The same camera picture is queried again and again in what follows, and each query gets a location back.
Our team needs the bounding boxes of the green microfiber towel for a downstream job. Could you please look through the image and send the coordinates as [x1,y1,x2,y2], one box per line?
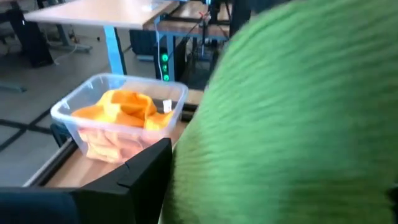
[160,0,398,224]

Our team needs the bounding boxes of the black computer tower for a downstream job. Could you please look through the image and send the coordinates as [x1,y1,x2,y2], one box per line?
[6,8,54,68]

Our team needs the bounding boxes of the clear plastic bin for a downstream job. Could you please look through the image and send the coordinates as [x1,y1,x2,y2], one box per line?
[50,73,190,165]

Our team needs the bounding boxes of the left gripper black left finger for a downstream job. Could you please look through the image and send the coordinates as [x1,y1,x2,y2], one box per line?
[71,138,174,224]

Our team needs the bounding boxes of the black crate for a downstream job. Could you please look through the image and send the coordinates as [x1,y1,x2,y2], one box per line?
[129,29,156,57]

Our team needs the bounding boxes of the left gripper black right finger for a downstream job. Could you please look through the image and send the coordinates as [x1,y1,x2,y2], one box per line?
[387,185,398,215]

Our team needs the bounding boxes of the orange microfiber towel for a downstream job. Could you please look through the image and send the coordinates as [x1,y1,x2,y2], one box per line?
[71,89,174,131]
[77,126,162,165]

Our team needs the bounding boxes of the white cable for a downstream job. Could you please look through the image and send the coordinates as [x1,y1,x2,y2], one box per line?
[154,17,165,82]

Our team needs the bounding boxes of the black box green lights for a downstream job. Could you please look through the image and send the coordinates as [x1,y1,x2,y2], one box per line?
[154,46,177,83]

